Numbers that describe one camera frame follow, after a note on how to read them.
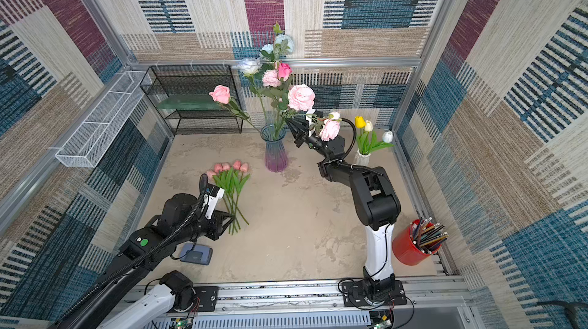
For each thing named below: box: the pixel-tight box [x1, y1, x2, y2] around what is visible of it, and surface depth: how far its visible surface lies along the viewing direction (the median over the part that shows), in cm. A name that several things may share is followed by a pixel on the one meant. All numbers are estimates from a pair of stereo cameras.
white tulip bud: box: [382, 130, 394, 144], surface depth 79 cm
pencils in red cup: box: [410, 216, 450, 255], surface depth 75 cm
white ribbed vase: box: [356, 148, 372, 167], surface depth 91 cm
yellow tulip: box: [354, 115, 366, 129], surface depth 83 cm
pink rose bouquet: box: [209, 22, 321, 134], surface depth 81 cm
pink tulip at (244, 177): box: [231, 162, 251, 236], surface depth 104 cm
